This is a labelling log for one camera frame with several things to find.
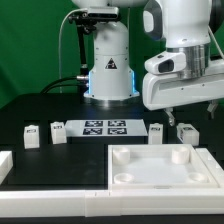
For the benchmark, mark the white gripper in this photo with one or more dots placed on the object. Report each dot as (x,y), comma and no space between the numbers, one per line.
(163,87)

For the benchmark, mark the white square tabletop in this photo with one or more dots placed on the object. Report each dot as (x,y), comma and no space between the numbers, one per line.
(166,166)

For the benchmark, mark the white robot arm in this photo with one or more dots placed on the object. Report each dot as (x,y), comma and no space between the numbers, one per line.
(183,74)

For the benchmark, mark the white fiducial marker sheet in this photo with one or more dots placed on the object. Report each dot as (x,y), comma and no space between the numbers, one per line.
(111,128)

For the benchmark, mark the white U-shaped fence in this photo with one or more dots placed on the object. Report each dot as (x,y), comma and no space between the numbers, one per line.
(90,203)

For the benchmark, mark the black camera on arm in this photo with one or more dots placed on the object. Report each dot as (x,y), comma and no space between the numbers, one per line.
(95,14)

